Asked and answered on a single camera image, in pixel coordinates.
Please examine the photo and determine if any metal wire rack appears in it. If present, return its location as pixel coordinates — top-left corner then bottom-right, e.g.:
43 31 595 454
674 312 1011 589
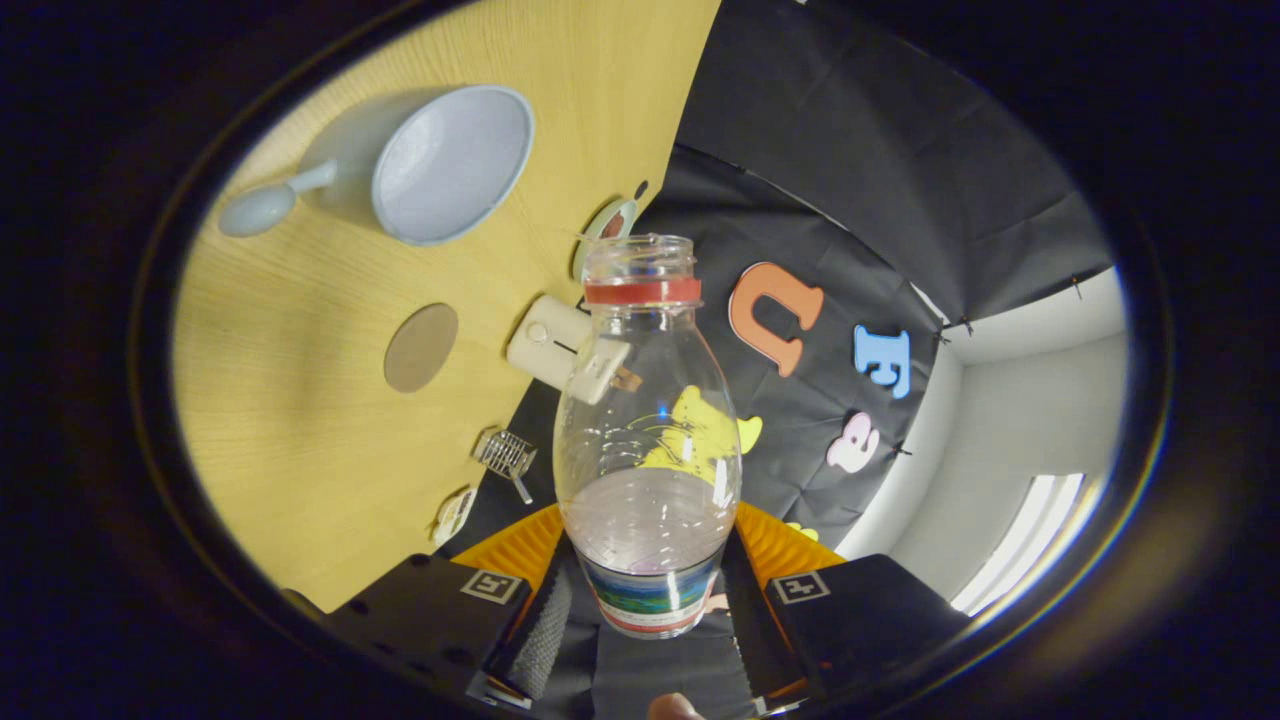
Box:
472 428 539 483

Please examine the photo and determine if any white divided snack tray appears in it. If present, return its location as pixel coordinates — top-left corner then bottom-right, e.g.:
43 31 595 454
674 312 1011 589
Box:
431 486 479 547

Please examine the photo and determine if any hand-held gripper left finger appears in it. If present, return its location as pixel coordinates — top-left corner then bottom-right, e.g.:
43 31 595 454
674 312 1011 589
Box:
322 503 576 709

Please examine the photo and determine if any white toaster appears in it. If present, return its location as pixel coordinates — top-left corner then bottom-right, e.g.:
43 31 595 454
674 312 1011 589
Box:
505 294 633 407

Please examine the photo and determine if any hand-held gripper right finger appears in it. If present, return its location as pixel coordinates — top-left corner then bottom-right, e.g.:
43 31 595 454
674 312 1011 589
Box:
720 502 972 709

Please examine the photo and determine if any white ceramic cup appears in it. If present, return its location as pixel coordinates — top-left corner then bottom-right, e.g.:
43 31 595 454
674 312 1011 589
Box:
218 84 537 249

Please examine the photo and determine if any large ceiling light panel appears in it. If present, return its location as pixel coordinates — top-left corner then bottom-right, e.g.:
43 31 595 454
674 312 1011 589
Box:
949 472 1087 615

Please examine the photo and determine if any clear plastic juice bottle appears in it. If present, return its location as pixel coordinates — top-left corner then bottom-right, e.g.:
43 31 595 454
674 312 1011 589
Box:
552 234 745 639

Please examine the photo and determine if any wooden table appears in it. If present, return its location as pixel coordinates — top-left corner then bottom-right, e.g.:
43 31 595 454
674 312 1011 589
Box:
172 0 724 614

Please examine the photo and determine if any pale green plate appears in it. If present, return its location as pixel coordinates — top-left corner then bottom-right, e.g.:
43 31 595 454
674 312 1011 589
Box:
572 197 640 282

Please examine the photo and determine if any round brown coaster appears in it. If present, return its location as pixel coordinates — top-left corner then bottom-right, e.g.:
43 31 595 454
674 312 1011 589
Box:
384 303 461 395

